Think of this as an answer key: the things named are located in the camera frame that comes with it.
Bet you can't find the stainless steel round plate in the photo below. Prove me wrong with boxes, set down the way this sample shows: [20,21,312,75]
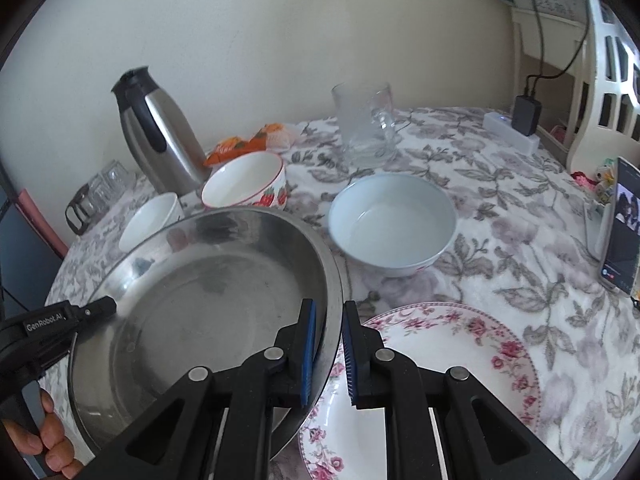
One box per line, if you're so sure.
[68,207,343,451]

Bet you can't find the pink floral round plate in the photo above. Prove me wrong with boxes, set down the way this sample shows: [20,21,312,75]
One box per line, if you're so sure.
[298,302,541,479]

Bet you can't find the pale blue round bowl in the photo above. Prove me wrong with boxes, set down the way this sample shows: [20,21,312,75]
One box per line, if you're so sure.
[326,174,458,278]

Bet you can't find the strawberry pattern bowl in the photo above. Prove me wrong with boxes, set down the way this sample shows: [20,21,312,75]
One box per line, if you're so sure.
[201,151,288,209]

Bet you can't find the small white square bowl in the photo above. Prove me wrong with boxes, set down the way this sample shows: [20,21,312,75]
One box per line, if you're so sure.
[118,193,184,252]

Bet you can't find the person left hand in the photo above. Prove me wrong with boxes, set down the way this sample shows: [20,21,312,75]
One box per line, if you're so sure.
[1,389,84,479]

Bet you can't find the small clear glass cups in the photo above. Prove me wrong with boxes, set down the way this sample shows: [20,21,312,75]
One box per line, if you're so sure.
[89,160,136,211]

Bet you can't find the floral grey tablecloth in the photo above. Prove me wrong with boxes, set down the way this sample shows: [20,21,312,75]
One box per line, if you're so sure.
[46,107,639,479]

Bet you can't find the orange snack packet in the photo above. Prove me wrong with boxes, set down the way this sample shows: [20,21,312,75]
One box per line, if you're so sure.
[205,134,266,167]
[248,122,302,153]

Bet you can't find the clear glass mug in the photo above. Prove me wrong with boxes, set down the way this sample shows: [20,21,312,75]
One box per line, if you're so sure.
[332,82,397,168]

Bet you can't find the stainless steel thermos jug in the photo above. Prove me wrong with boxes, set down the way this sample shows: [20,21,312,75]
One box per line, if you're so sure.
[112,66,210,196]

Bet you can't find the white power strip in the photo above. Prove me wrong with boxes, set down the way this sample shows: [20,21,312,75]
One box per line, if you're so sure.
[483,112,539,156]

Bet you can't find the white phone stand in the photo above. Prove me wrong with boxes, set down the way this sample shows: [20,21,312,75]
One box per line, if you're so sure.
[584,202,613,260]

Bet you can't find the smartphone on stand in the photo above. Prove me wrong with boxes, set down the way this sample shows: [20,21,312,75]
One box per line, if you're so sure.
[600,157,639,295]

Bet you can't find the black charger plug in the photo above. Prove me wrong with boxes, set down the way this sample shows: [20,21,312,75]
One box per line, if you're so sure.
[511,94,541,136]

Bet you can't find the white lattice chair back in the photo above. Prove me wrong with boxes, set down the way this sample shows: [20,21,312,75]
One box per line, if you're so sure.
[566,0,639,177]

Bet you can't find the white wooden shelf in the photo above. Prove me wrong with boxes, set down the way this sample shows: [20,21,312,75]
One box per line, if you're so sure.
[511,0,590,162]

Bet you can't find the black charger cable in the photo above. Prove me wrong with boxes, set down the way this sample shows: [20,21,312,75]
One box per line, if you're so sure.
[522,0,591,99]

